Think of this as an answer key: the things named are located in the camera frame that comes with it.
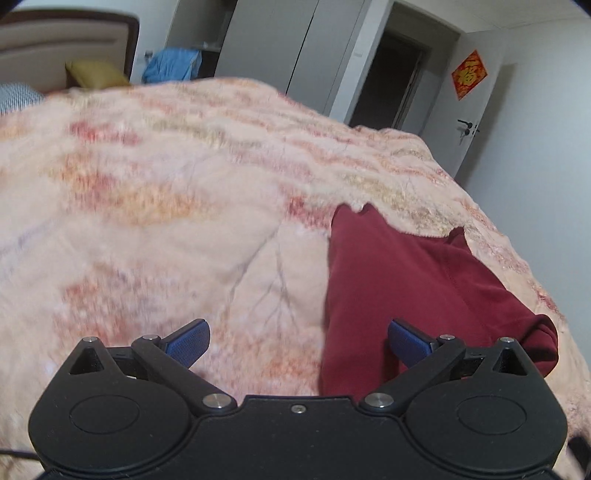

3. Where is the dark red garment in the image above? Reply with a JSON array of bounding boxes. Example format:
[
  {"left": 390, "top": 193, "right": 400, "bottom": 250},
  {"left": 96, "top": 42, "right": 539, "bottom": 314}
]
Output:
[{"left": 320, "top": 204, "right": 559, "bottom": 400}]

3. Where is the white bedroom door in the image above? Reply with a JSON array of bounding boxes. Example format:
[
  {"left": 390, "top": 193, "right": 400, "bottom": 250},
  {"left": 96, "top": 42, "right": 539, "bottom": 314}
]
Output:
[{"left": 421, "top": 30, "right": 508, "bottom": 177}]

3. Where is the blue clothes pile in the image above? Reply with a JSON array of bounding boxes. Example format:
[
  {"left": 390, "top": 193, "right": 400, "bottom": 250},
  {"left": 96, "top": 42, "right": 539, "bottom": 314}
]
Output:
[{"left": 141, "top": 48, "right": 202, "bottom": 84}]

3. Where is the pink floral bed blanket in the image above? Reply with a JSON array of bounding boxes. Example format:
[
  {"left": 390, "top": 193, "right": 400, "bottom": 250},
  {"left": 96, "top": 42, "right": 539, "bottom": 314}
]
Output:
[{"left": 0, "top": 75, "right": 591, "bottom": 480}]

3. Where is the red door decoration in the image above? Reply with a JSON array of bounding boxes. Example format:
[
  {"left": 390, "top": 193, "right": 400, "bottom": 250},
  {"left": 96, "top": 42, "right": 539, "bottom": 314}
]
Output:
[{"left": 451, "top": 50, "right": 488, "bottom": 101}]

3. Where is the olive yellow pillow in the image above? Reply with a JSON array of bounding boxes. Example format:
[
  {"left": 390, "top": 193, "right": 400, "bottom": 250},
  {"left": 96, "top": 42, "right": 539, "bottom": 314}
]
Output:
[{"left": 65, "top": 59, "right": 130, "bottom": 90}]

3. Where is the striped pillow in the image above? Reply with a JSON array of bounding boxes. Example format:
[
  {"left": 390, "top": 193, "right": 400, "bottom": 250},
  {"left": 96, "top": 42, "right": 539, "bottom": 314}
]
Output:
[{"left": 0, "top": 83, "right": 44, "bottom": 115}]

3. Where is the grey wardrobe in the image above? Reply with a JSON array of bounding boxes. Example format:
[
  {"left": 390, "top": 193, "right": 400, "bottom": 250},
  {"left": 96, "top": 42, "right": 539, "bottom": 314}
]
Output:
[{"left": 166, "top": 0, "right": 368, "bottom": 115}]

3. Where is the beige padded headboard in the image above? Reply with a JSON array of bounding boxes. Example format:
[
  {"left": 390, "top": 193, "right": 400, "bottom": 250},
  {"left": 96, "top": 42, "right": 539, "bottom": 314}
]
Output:
[{"left": 1, "top": 9, "right": 139, "bottom": 93}]

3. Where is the black door handle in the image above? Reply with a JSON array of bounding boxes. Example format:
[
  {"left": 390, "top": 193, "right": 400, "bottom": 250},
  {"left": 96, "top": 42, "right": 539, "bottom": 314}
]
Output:
[{"left": 457, "top": 119, "right": 480, "bottom": 145}]

